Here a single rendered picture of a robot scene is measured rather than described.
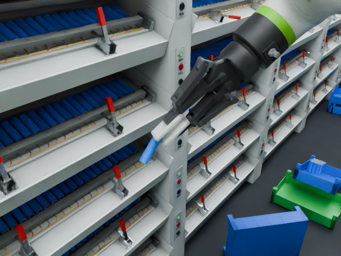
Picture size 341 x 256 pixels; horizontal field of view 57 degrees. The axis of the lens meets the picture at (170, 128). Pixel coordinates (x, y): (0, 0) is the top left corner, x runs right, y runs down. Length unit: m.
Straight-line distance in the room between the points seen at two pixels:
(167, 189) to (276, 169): 1.00
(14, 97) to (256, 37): 0.42
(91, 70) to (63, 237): 0.40
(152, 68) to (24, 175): 0.42
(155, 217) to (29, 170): 0.53
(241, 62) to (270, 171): 1.35
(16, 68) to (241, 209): 1.26
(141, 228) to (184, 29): 0.62
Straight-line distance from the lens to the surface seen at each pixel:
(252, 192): 1.72
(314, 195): 1.80
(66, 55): 0.67
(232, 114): 1.30
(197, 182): 1.24
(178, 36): 0.84
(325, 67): 2.66
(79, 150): 0.73
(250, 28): 0.60
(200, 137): 1.13
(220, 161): 1.36
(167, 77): 0.85
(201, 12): 1.00
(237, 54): 0.59
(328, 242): 1.60
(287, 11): 0.61
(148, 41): 0.78
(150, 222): 1.08
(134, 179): 0.93
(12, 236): 0.80
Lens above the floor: 1.10
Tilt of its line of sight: 29 degrees down
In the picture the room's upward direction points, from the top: straight up
